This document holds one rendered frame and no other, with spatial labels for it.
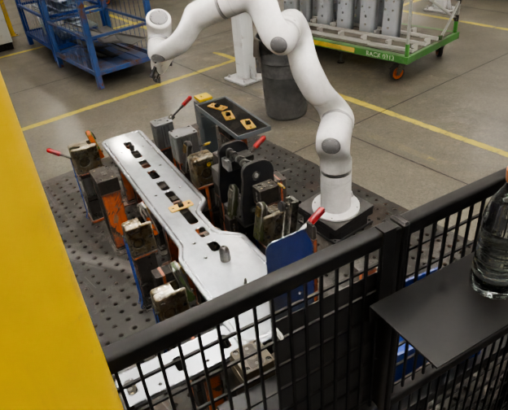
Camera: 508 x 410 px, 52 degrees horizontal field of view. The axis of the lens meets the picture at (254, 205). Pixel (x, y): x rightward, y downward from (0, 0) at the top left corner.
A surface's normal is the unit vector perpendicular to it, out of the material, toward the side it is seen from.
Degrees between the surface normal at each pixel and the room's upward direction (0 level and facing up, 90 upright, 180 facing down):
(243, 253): 0
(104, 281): 0
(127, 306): 0
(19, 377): 90
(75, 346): 90
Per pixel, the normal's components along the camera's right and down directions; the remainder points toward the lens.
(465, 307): -0.08, -0.83
